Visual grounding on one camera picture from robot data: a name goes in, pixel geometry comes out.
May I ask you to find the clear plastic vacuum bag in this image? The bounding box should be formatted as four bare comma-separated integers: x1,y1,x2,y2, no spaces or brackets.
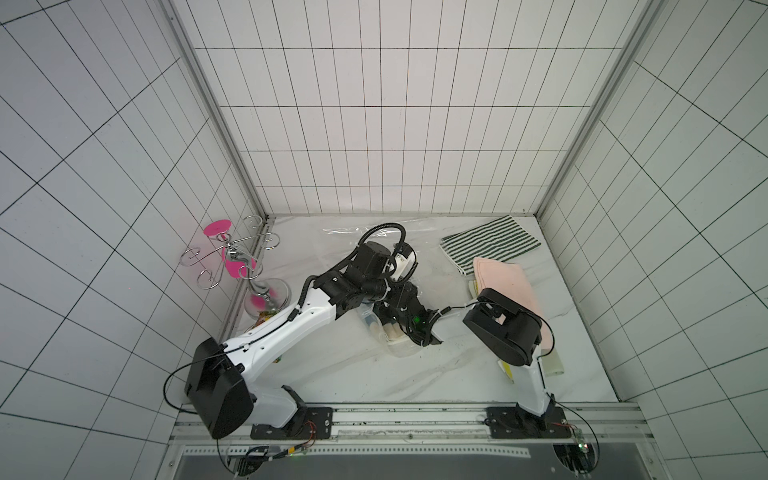
287,222,450,347

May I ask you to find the blue and beige towel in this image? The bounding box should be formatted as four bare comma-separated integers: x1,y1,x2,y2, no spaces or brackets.
356,304,421,358

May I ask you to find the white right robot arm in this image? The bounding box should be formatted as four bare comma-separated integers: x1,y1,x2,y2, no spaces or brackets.
372,282,555,419

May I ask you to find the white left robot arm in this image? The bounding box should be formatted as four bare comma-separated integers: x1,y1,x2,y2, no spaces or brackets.
185,241,417,440

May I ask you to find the pink folded towel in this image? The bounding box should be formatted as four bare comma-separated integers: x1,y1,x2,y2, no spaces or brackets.
464,258,555,364

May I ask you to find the green white striped towel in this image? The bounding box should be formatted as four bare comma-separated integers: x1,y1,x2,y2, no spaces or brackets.
439,216,541,275

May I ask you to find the pale yellow folded towel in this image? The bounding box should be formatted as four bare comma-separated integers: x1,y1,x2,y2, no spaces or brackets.
497,349,565,382

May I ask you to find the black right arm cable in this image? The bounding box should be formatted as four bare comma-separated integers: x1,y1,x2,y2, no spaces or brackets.
536,314,557,360

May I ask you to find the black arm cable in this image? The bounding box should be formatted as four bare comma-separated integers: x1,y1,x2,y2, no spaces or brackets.
536,314,557,360
162,353,229,415

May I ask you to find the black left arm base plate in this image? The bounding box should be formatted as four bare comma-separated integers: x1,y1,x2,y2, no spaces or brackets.
247,385,334,441

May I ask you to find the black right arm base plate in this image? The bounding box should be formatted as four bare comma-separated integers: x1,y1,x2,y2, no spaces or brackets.
484,404,572,440

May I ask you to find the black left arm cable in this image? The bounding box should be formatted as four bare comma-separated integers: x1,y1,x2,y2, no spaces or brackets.
162,353,229,415

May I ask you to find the aluminium mounting rail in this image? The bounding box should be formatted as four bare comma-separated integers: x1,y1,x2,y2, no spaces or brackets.
159,402,670,479

